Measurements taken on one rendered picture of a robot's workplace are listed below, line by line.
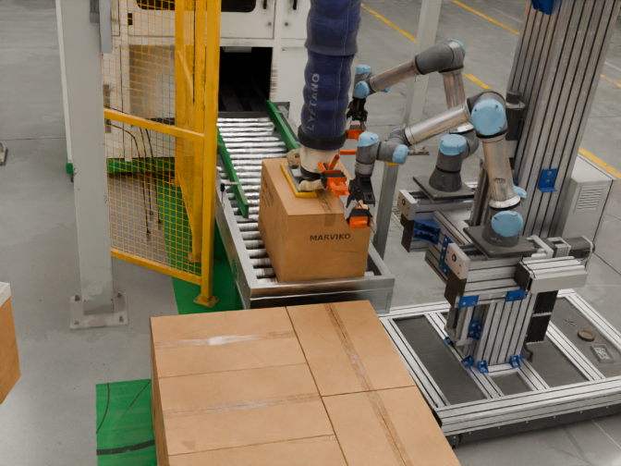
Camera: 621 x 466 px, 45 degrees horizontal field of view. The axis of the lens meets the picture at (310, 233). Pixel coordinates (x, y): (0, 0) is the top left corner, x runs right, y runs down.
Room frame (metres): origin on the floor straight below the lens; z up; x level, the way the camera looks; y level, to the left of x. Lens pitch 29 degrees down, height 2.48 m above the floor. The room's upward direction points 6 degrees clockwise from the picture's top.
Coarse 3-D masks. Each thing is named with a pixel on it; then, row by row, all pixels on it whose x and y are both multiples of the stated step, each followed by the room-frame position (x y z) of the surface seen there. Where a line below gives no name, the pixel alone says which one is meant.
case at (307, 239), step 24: (264, 168) 3.36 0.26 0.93; (264, 192) 3.33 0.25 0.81; (288, 192) 3.08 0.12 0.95; (264, 216) 3.29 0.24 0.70; (288, 216) 2.86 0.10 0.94; (312, 216) 2.90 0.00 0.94; (336, 216) 2.93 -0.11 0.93; (264, 240) 3.26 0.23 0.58; (288, 240) 2.87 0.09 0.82; (312, 240) 2.90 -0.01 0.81; (336, 240) 2.93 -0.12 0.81; (360, 240) 2.97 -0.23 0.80; (288, 264) 2.87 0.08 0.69; (312, 264) 2.90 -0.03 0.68; (336, 264) 2.94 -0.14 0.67; (360, 264) 2.97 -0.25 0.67
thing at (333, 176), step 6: (324, 174) 2.99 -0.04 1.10; (330, 174) 3.01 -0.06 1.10; (336, 174) 3.02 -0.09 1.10; (342, 174) 3.02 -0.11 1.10; (324, 180) 2.98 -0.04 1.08; (330, 180) 2.94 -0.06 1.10; (336, 180) 2.95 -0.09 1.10; (342, 180) 2.96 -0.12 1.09; (324, 186) 2.95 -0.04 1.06; (330, 186) 2.94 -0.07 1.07
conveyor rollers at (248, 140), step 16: (224, 128) 4.77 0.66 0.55; (240, 128) 4.80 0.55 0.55; (256, 128) 4.83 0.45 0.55; (272, 128) 4.87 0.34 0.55; (240, 144) 4.52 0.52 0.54; (256, 144) 4.55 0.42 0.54; (272, 144) 4.58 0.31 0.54; (240, 160) 4.26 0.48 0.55; (256, 160) 4.29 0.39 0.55; (224, 176) 4.03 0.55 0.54; (240, 176) 4.06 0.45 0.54; (256, 176) 4.09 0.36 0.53; (256, 192) 3.84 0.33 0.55; (256, 208) 3.65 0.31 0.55; (240, 224) 3.45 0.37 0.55; (256, 224) 3.47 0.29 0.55; (256, 240) 3.29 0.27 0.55; (256, 256) 3.18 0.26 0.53; (256, 272) 3.01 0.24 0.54; (272, 272) 3.03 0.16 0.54; (368, 272) 3.10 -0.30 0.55
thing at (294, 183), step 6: (282, 168) 3.31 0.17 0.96; (288, 168) 3.29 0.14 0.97; (294, 168) 3.26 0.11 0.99; (288, 174) 3.24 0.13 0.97; (288, 180) 3.17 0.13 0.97; (294, 180) 3.16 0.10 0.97; (300, 180) 3.12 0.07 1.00; (294, 186) 3.11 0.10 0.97; (294, 192) 3.06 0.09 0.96; (300, 192) 3.05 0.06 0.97; (306, 192) 3.06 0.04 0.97; (312, 192) 3.06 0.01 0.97
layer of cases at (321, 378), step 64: (192, 320) 2.58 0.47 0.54; (256, 320) 2.62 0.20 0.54; (320, 320) 2.67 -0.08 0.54; (192, 384) 2.18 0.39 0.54; (256, 384) 2.21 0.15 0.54; (320, 384) 2.25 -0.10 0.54; (384, 384) 2.29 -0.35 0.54; (192, 448) 1.85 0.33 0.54; (256, 448) 1.88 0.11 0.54; (320, 448) 1.91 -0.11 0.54; (384, 448) 1.94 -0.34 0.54; (448, 448) 1.97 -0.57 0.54
